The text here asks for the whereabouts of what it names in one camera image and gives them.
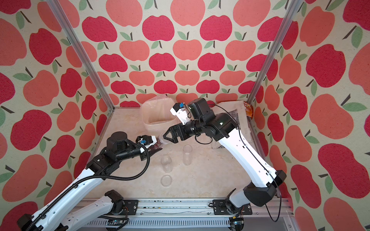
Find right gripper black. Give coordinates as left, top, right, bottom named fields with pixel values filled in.
left=163, top=120, right=204, bottom=142

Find tall clear jar of rosebuds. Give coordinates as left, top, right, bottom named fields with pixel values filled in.
left=183, top=144, right=192, bottom=166

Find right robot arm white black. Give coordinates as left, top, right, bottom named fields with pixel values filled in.
left=163, top=98, right=286, bottom=215

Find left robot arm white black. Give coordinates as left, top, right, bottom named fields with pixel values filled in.
left=17, top=131, right=159, bottom=231

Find pink plastic bin liner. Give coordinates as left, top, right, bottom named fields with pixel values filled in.
left=140, top=94, right=178, bottom=132

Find white Monet tote bag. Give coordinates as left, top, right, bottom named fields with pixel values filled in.
left=210, top=100, right=252, bottom=150

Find orange snack packet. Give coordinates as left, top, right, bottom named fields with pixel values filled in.
left=243, top=101, right=253, bottom=118

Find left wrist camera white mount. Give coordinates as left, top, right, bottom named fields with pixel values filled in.
left=135, top=135, right=157, bottom=148

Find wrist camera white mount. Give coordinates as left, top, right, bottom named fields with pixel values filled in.
left=135, top=135, right=157, bottom=148
left=170, top=103, right=190, bottom=125

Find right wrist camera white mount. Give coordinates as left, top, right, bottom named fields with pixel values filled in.
left=170, top=103, right=190, bottom=125

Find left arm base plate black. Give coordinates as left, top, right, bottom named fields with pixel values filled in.
left=113, top=199, right=139, bottom=216

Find aluminium front rail frame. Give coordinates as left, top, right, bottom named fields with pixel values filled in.
left=72, top=198, right=299, bottom=231

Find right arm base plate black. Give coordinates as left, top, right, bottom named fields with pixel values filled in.
left=208, top=199, right=252, bottom=216

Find left aluminium corner post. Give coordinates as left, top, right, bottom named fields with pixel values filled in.
left=46, top=1, right=115, bottom=112

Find aluminium corner post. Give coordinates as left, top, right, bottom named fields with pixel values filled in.
left=46, top=1, right=115, bottom=112
left=247, top=0, right=303, bottom=104

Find right aluminium corner post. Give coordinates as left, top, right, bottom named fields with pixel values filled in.
left=247, top=0, right=303, bottom=104

